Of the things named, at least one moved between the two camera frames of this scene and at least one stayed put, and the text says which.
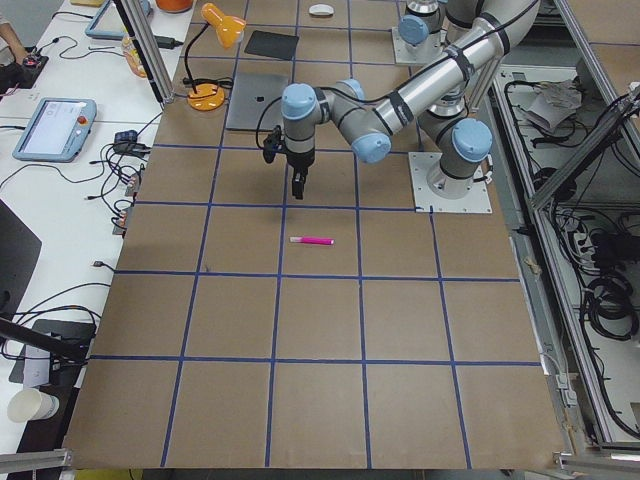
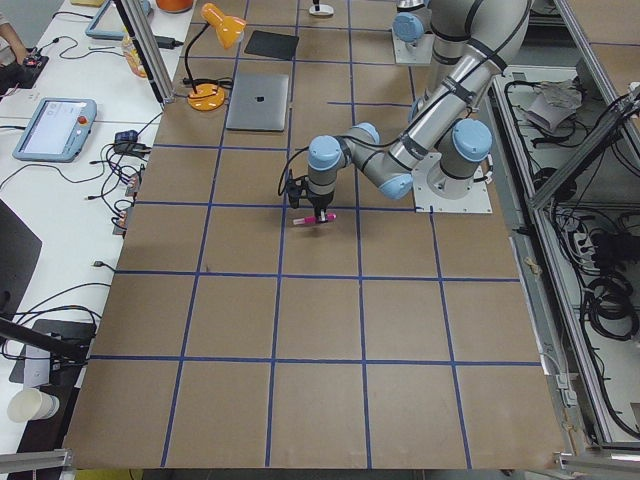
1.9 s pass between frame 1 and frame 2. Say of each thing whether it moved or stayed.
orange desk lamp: stayed
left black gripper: moved
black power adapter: stayed
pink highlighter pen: moved
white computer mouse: stayed
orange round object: stayed
